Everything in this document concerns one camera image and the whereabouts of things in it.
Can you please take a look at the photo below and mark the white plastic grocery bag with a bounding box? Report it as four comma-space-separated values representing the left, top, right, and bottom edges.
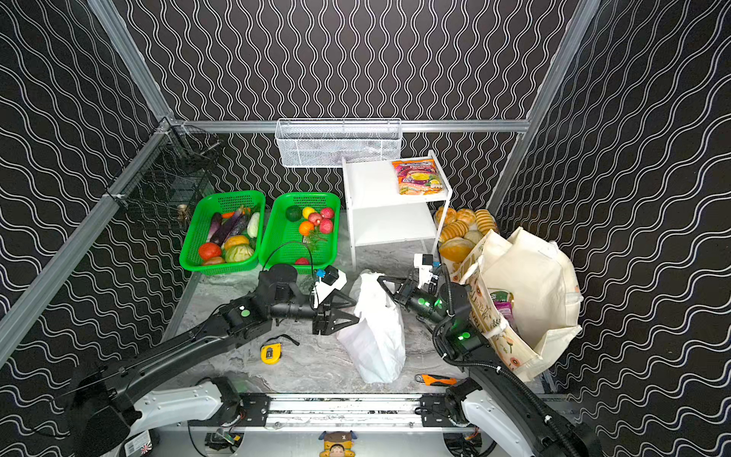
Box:
336, 270, 405, 384

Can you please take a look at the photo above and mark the green drink can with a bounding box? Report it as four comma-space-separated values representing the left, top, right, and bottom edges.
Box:
490, 291, 514, 304

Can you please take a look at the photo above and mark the cream canvas tote bag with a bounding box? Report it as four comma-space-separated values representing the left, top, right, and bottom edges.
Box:
452, 228, 584, 382

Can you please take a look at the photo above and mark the red apple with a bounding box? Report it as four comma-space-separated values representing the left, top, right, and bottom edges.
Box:
319, 218, 334, 234

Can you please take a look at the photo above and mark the purple snack pouch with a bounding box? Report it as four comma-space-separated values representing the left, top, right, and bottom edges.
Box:
495, 302, 518, 331

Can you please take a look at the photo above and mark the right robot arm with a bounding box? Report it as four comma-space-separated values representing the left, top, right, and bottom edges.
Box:
377, 275, 603, 456

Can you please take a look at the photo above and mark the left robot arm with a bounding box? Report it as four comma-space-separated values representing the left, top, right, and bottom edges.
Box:
63, 264, 359, 456

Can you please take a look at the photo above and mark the right green basket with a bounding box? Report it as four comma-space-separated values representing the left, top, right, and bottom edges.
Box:
258, 192, 341, 274

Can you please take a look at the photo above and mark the green basket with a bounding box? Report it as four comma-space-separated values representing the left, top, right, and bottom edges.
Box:
180, 190, 266, 276
258, 192, 341, 274

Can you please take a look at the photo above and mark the large round bread loaf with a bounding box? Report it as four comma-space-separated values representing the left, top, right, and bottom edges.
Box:
439, 237, 475, 263

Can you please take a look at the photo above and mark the orange fruit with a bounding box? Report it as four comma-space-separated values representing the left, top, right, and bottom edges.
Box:
298, 221, 316, 237

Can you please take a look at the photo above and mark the yellow tape measure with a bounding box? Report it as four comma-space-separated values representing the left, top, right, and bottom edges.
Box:
260, 334, 301, 365

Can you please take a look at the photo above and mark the white two-tier shelf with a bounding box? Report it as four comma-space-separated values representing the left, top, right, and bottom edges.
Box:
342, 150, 453, 266

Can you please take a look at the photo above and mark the white bread tray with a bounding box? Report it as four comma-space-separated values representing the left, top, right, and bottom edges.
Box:
434, 206, 500, 270

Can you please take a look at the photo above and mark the orange utility knife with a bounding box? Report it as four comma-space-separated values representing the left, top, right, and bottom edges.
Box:
414, 373, 459, 387

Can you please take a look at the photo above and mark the red tomato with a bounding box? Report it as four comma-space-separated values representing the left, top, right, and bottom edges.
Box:
198, 242, 222, 262

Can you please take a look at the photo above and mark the left green basket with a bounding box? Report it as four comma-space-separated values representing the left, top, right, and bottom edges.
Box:
180, 190, 266, 276

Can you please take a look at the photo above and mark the purple eggplant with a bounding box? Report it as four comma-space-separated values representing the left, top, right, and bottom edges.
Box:
207, 213, 223, 242

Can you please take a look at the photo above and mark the orange snack bag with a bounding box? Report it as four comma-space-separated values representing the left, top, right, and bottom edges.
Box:
392, 158, 445, 195

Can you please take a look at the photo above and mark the cartoon figure toy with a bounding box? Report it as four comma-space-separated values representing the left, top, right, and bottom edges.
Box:
319, 430, 358, 457

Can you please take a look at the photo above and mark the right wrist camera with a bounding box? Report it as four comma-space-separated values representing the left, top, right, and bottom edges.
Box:
413, 253, 441, 289

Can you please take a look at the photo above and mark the metal base rail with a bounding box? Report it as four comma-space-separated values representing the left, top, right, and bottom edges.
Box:
187, 391, 515, 432

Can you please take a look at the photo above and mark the white wire basket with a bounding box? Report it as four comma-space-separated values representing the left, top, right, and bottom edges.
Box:
275, 118, 403, 168

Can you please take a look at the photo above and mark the black wire basket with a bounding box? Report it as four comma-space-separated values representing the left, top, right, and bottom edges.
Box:
110, 125, 223, 233

